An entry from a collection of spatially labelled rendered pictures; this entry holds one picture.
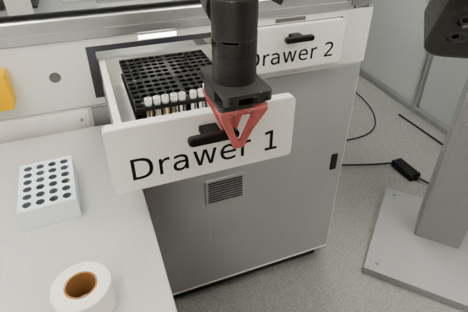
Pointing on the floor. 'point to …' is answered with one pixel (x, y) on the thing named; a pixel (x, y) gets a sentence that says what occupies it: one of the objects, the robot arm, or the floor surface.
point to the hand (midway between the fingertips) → (234, 136)
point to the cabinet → (242, 186)
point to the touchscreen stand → (429, 227)
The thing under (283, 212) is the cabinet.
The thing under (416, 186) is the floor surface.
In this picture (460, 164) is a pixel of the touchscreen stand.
